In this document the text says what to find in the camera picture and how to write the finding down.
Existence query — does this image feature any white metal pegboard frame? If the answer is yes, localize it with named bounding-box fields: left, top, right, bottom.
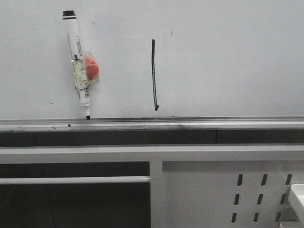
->
left=0, top=145, right=304, bottom=228

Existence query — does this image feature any aluminium whiteboard tray rail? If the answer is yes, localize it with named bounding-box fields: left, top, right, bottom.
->
left=0, top=116, right=304, bottom=133

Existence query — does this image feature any red magnet taped to marker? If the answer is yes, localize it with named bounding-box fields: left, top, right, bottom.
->
left=84, top=52, right=100, bottom=83

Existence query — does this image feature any white plastic bin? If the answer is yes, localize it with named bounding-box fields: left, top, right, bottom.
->
left=279, top=184, right=304, bottom=228

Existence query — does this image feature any white whiteboard marker pen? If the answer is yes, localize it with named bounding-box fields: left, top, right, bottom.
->
left=62, top=10, right=91, bottom=120

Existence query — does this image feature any white whiteboard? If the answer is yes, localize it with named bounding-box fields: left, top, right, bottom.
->
left=0, top=0, right=304, bottom=120

